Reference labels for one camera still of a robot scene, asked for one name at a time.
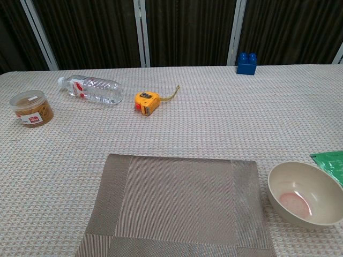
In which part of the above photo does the brown woven placemat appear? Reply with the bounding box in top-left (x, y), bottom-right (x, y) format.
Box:
top-left (76, 153), bottom-right (277, 257)

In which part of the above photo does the light brown bowl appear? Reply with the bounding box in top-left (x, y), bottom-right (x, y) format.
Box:
top-left (267, 161), bottom-right (343, 229)

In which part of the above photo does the yellow tape measure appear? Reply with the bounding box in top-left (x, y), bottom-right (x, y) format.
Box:
top-left (134, 85), bottom-right (180, 116)

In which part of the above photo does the beige woven tablecloth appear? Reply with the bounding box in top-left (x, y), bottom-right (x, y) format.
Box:
top-left (0, 63), bottom-right (343, 257)

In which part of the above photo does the clear plastic water bottle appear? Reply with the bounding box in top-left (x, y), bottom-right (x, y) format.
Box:
top-left (57, 74), bottom-right (124, 107)

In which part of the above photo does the blue toy building block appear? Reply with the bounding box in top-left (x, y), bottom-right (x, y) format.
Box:
top-left (236, 51), bottom-right (258, 75)

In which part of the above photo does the dark pleated screen panel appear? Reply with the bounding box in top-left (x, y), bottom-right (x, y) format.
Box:
top-left (32, 0), bottom-right (141, 71)
top-left (144, 0), bottom-right (238, 67)
top-left (0, 0), bottom-right (51, 73)
top-left (238, 0), bottom-right (343, 66)

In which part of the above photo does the round clear rubber band jar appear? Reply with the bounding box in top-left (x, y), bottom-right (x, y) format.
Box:
top-left (9, 90), bottom-right (55, 129)

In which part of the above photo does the green foil packet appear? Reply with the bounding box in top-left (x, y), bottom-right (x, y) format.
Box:
top-left (310, 150), bottom-right (343, 188)

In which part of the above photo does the white metal screen post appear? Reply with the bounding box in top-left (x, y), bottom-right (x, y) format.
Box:
top-left (20, 0), bottom-right (59, 71)
top-left (331, 44), bottom-right (343, 65)
top-left (133, 0), bottom-right (151, 67)
top-left (226, 0), bottom-right (247, 66)

